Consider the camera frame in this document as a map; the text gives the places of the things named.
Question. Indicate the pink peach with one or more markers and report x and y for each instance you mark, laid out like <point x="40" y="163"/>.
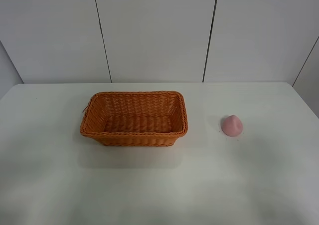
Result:
<point x="232" y="126"/>

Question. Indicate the orange woven wicker basket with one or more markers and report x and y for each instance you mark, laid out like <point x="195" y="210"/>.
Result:
<point x="151" y="119"/>

